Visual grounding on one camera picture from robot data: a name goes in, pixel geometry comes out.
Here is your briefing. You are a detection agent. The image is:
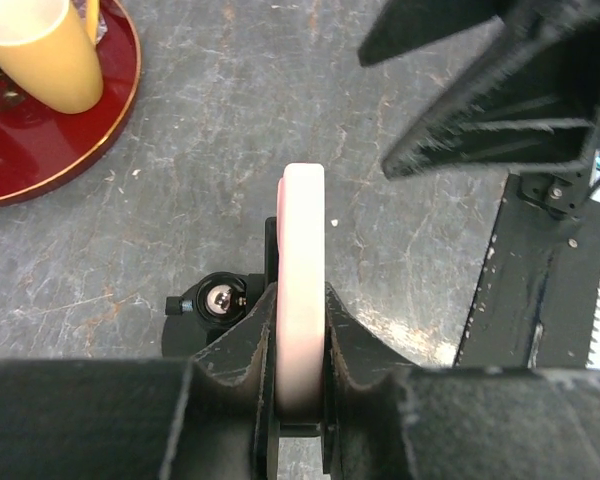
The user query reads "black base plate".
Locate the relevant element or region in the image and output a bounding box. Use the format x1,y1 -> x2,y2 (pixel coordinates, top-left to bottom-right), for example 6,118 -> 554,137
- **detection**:
454,174 -> 600,368

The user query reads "red round tray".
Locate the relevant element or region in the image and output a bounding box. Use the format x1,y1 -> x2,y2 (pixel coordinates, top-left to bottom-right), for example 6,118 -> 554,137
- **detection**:
0,1 -> 142,206

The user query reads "phone with pink case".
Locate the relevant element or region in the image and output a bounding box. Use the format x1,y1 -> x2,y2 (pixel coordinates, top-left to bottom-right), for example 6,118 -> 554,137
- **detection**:
275,163 -> 326,424

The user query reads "black phone stand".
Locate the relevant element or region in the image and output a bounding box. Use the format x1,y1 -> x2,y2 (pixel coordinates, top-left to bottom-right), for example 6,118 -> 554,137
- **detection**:
161,217 -> 279,358

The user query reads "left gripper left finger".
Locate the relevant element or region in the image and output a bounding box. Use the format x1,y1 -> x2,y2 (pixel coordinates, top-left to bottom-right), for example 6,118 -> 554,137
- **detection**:
0,288 -> 279,479

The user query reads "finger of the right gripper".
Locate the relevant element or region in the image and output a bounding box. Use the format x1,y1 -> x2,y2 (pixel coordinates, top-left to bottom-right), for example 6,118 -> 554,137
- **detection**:
357,0 -> 510,67

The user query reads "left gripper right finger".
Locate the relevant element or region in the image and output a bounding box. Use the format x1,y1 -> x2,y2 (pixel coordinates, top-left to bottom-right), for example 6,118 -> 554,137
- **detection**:
322,287 -> 600,479

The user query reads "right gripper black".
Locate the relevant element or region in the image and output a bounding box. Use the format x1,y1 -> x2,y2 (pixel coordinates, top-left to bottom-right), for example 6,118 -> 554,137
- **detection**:
382,1 -> 600,217

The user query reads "yellow mug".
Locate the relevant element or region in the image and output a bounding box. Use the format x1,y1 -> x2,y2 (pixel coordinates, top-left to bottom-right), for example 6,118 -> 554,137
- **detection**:
0,0 -> 104,114

